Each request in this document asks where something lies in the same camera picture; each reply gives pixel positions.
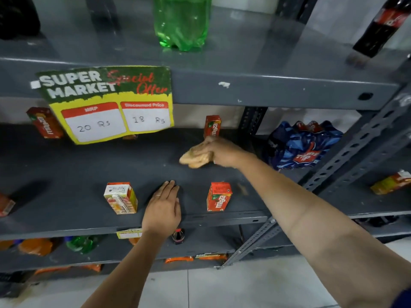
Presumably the person's left hand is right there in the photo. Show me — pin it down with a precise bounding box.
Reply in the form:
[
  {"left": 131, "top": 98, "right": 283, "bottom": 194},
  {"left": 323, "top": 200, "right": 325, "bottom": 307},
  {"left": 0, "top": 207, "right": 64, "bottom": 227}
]
[{"left": 141, "top": 180, "right": 182, "bottom": 238}]

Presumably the green yellow offer price sign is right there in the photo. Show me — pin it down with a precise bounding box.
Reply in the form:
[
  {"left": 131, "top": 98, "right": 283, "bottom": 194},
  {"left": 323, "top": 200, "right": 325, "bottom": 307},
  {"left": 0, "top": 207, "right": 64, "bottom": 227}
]
[{"left": 30, "top": 65, "right": 175, "bottom": 145}]

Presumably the person's right hand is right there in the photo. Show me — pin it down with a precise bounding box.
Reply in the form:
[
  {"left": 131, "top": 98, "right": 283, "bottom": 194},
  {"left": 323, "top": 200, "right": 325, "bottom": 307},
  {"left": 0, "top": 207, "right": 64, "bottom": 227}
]
[{"left": 192, "top": 136, "right": 248, "bottom": 169}]

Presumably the small green soda bottle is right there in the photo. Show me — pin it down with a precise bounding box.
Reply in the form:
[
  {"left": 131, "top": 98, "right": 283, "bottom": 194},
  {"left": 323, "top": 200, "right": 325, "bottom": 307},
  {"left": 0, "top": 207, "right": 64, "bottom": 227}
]
[{"left": 64, "top": 235, "right": 100, "bottom": 255}]

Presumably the person's right forearm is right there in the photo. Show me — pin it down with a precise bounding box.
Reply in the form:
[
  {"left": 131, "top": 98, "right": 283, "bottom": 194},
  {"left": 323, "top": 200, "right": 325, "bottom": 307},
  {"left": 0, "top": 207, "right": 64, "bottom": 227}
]
[{"left": 238, "top": 153, "right": 411, "bottom": 308}]

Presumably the tan cleaning cloth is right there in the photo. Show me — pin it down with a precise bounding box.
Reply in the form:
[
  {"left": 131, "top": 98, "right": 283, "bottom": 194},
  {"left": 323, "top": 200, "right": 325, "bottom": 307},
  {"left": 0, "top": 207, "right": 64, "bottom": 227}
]
[{"left": 179, "top": 144, "right": 215, "bottom": 169}]

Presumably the blue shrink-wrapped bottle pack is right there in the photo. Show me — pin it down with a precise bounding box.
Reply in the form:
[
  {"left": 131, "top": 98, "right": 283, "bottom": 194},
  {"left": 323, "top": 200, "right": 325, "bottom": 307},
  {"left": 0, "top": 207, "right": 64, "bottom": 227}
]
[{"left": 263, "top": 120, "right": 344, "bottom": 171}]

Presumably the white orange juice carton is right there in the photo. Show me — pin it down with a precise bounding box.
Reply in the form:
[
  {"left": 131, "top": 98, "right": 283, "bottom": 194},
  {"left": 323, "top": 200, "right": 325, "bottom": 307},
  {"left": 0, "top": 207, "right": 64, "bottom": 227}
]
[{"left": 103, "top": 182, "right": 138, "bottom": 215}]

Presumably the person's left forearm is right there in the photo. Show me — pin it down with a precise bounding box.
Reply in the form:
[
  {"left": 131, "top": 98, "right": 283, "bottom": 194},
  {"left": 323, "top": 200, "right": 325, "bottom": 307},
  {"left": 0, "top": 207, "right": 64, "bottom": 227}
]
[{"left": 81, "top": 231, "right": 168, "bottom": 308}]

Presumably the grey metal shelf rack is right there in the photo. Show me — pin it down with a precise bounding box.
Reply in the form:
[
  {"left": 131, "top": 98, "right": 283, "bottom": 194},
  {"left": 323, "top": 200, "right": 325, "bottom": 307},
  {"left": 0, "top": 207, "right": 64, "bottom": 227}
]
[
  {"left": 222, "top": 54, "right": 411, "bottom": 270},
  {"left": 0, "top": 0, "right": 411, "bottom": 299}
]

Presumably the dark plastic bottle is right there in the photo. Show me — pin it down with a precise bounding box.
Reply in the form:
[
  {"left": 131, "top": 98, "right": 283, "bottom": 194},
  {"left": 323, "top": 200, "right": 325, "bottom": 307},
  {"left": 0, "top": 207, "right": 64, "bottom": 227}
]
[{"left": 0, "top": 0, "right": 41, "bottom": 41}]

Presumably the yellow shelf price tag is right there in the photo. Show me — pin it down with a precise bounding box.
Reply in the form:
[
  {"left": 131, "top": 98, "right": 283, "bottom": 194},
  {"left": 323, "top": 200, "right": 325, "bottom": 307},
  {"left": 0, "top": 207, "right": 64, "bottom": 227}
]
[{"left": 116, "top": 228, "right": 143, "bottom": 240}]

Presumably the dark cola bottle red label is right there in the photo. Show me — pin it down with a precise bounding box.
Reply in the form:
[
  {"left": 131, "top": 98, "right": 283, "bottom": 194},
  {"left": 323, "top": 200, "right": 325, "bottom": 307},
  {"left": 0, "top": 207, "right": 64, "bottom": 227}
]
[{"left": 353, "top": 0, "right": 411, "bottom": 59}]

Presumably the blue sleeve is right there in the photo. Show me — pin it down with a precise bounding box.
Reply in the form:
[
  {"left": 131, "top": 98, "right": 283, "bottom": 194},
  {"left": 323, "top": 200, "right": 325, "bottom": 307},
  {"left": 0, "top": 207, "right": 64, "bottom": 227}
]
[{"left": 390, "top": 287, "right": 411, "bottom": 308}]

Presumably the yellow orange juice carton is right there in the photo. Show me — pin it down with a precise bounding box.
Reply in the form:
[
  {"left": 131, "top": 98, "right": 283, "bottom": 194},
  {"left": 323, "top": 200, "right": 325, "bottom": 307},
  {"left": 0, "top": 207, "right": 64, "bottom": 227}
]
[{"left": 370, "top": 170, "right": 411, "bottom": 195}]

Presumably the green plastic soda bottle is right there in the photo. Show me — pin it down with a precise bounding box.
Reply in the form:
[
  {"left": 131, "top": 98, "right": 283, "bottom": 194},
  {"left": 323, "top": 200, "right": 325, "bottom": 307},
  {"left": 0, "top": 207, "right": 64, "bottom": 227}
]
[{"left": 152, "top": 0, "right": 213, "bottom": 52}]

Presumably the red mango juice carton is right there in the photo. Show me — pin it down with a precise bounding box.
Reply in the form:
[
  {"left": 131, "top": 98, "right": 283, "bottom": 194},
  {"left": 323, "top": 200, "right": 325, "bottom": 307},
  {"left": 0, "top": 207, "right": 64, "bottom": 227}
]
[
  {"left": 0, "top": 193, "right": 16, "bottom": 218},
  {"left": 26, "top": 107, "right": 65, "bottom": 139},
  {"left": 206, "top": 182, "right": 233, "bottom": 212},
  {"left": 204, "top": 115, "right": 222, "bottom": 139}
]

